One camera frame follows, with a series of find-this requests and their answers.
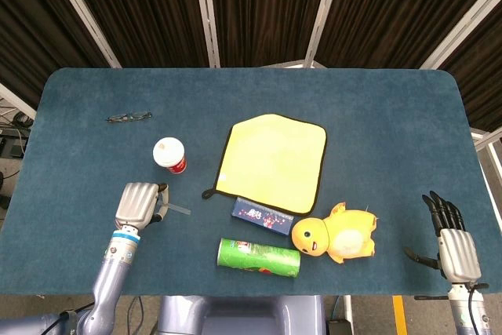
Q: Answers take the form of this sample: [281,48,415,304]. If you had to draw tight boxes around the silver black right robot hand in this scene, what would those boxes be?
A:
[404,190,483,284]

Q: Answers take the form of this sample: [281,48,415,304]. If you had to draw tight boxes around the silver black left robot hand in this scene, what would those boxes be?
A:
[114,181,172,236]

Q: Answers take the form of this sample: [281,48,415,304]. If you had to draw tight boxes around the clear plastic straw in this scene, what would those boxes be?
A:
[166,201,192,216]

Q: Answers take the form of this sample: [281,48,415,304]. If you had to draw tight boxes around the red paper cup white lid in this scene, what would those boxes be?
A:
[152,137,188,175]

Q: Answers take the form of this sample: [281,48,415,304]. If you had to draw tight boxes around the yellow plush dinosaur toy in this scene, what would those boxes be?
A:
[290,202,380,265]

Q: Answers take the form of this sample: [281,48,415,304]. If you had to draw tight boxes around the dark blue printed box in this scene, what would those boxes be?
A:
[231,196,295,237]

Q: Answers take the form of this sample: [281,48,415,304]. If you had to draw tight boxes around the green chips can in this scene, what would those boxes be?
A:
[216,237,302,279]

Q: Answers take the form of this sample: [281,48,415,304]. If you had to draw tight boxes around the blue felt table cover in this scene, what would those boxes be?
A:
[0,67,502,297]

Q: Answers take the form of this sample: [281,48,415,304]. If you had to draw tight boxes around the black floor power box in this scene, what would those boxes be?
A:
[327,319,354,335]

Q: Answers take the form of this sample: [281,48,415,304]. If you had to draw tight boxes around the yellow cloth with black trim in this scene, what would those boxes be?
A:
[201,113,328,217]

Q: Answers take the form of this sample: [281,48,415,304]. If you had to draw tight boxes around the grey robot torso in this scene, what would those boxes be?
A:
[156,294,327,335]

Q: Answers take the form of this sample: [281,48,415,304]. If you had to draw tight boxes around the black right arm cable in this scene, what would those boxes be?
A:
[467,282,490,335]

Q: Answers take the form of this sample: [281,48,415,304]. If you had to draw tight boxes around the black frame eyeglasses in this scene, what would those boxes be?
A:
[105,111,154,124]

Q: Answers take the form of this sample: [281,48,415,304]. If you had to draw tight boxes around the white partition frame post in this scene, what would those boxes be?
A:
[470,126,502,151]
[0,82,37,120]
[304,0,346,69]
[419,0,502,71]
[191,0,222,68]
[42,0,122,69]

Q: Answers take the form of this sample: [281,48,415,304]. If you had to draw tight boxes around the black floor cable bundle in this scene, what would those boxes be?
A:
[0,111,32,155]

